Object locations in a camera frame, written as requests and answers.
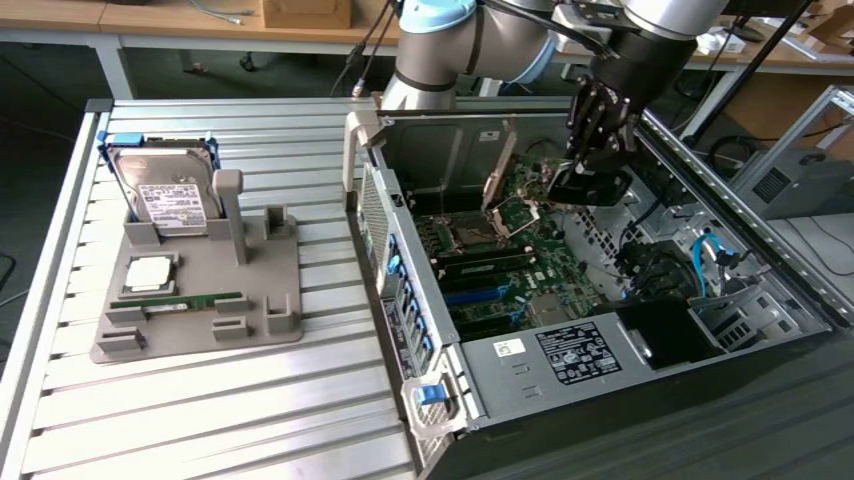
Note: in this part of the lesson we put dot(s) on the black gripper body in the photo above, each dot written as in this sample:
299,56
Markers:
643,65

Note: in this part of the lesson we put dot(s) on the low-profile graphics card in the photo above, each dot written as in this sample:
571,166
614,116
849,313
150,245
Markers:
587,190

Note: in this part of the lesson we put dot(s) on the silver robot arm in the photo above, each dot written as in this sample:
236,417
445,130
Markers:
434,50

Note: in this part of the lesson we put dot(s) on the white box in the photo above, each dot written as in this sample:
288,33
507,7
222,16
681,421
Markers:
730,46

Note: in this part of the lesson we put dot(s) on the black tripod pole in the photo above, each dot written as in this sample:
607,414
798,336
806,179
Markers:
754,65

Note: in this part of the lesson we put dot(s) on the black monitor stand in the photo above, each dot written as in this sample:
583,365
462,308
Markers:
747,32

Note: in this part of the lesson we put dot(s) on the open metal socket cover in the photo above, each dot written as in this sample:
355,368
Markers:
517,215

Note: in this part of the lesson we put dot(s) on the CPU socket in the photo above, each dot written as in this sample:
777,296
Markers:
475,232

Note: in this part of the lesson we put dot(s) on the green motherboard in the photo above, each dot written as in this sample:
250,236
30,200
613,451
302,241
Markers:
554,270

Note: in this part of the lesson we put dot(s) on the grey computer tower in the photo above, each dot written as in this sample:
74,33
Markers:
808,190

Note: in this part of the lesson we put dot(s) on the grey chipset heat sink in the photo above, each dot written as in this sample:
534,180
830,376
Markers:
553,309

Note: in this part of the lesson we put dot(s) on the silver disk bay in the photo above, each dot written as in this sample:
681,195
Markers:
741,320

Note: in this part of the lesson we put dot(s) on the cardboard box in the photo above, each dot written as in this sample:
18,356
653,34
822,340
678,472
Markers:
307,12

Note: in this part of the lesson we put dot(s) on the grey power supply unit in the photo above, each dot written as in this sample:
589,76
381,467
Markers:
507,380

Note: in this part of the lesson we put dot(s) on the blue case latch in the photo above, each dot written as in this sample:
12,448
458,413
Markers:
429,394

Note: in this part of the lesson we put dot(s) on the open PC case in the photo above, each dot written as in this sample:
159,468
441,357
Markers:
601,440

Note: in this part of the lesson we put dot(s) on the grey parts rack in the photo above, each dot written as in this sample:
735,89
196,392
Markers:
200,265

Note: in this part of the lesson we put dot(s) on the silver hard disk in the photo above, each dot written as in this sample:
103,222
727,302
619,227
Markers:
163,200

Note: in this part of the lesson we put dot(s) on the green RAM stick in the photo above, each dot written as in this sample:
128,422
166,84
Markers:
187,301

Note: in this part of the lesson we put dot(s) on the blue disk carrier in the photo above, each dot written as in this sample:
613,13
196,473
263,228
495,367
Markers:
123,140

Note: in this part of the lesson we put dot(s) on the silver CPU chip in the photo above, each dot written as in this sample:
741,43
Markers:
148,274

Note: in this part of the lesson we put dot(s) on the wooden desk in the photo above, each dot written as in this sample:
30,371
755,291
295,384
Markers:
67,15

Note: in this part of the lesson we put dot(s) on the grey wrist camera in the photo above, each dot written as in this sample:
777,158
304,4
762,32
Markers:
581,20

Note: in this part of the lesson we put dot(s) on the aluminium profile frame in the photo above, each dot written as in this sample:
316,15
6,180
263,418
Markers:
824,107

